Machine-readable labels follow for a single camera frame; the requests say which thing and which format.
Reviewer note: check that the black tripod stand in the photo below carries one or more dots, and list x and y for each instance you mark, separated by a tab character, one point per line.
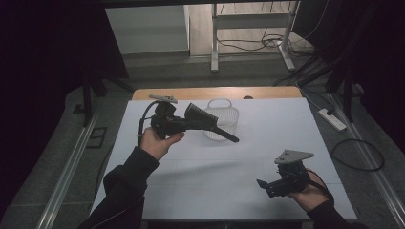
347	92
87	95

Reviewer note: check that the white plastic basket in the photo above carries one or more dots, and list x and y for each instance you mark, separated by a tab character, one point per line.
227	116

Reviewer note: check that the person's left hand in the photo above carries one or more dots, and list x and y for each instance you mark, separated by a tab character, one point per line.
156	144

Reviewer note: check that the aluminium rail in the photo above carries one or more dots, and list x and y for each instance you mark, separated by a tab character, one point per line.
369	159
67	175

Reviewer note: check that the white metal desk frame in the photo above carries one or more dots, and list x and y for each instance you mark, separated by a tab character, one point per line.
251	20

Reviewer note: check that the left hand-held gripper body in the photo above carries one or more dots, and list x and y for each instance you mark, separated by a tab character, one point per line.
165	122

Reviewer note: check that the person's right hand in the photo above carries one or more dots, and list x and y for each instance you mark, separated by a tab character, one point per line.
310	197

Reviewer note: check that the white table mat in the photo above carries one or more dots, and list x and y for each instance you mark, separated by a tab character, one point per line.
223	178

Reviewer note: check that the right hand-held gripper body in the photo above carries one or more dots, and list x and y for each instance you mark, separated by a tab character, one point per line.
291	178

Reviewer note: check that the grey panel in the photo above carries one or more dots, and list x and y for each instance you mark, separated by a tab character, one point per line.
146	28

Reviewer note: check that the white power strip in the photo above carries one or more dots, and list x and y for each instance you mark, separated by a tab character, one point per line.
332	120

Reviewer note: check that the black kitchen knife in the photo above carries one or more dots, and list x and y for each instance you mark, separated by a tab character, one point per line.
199	113

